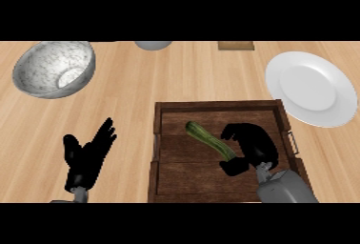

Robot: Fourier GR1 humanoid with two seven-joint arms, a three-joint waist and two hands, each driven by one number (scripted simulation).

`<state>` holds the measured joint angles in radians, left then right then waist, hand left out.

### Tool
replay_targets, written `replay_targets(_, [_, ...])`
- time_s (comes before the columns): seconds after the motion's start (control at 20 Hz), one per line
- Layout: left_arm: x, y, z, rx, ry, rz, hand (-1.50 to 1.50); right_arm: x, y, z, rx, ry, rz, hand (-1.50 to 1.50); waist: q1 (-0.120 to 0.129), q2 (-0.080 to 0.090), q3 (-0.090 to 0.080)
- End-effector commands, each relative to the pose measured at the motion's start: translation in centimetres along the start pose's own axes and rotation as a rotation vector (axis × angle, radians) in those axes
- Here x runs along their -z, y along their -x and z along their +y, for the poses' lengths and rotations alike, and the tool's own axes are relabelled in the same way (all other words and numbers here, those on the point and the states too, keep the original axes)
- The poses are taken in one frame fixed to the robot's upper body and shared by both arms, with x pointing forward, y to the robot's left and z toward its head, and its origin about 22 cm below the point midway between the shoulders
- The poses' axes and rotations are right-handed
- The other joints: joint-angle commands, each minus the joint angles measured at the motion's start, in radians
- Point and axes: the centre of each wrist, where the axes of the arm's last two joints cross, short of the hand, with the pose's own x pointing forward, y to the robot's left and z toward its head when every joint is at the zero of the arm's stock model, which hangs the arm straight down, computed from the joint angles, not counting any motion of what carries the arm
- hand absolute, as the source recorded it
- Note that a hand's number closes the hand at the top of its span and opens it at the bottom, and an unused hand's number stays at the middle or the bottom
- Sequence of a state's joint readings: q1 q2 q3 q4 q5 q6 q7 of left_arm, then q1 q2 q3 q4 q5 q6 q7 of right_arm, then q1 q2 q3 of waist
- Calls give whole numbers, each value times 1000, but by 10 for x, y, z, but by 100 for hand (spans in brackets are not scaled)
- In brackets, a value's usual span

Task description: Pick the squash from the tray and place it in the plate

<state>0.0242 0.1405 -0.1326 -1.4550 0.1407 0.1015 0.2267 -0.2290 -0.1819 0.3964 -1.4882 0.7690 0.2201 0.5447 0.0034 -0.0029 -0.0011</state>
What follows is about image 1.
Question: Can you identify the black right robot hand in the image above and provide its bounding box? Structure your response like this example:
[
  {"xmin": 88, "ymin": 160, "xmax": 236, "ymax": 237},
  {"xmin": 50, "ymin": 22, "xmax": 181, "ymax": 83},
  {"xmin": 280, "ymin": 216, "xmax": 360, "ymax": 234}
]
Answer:
[{"xmin": 218, "ymin": 122, "xmax": 280, "ymax": 176}]

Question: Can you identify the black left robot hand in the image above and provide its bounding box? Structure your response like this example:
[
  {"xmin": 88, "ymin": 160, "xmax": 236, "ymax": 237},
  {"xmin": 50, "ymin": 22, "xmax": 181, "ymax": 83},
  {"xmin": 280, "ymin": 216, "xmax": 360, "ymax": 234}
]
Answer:
[{"xmin": 62, "ymin": 116, "xmax": 119, "ymax": 193}]

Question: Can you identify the green squash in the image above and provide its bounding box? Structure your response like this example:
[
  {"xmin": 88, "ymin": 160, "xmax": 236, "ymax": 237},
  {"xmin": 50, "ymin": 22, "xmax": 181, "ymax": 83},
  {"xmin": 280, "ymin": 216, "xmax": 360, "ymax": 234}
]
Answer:
[{"xmin": 184, "ymin": 120, "xmax": 239, "ymax": 162}]

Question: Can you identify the dark wooden tray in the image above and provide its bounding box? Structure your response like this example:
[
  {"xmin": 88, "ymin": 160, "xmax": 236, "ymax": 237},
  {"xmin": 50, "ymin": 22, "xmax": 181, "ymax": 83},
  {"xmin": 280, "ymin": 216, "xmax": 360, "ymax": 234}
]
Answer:
[{"xmin": 146, "ymin": 98, "xmax": 311, "ymax": 204}]

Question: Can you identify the white round plate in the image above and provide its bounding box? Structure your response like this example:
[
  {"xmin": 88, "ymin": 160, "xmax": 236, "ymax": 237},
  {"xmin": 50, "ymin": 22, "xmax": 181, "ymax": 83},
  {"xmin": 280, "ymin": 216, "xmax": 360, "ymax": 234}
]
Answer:
[{"xmin": 264, "ymin": 51, "xmax": 360, "ymax": 129}]

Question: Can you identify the speckled grey metal bowl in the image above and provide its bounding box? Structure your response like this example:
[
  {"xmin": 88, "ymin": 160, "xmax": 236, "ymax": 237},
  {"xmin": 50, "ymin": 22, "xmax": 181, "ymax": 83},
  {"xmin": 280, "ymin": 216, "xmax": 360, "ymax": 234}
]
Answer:
[{"xmin": 11, "ymin": 41, "xmax": 97, "ymax": 100}]

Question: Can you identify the brown wooden block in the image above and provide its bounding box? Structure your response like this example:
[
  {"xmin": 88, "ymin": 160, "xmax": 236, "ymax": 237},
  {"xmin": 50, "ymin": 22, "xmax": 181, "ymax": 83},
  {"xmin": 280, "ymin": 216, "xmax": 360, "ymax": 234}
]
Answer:
[{"xmin": 217, "ymin": 41, "xmax": 255, "ymax": 51}]

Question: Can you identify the grey round object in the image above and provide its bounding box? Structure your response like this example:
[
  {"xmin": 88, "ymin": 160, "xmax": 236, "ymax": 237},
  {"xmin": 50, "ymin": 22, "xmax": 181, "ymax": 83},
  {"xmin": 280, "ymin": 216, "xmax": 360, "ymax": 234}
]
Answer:
[{"xmin": 134, "ymin": 41, "xmax": 172, "ymax": 51}]

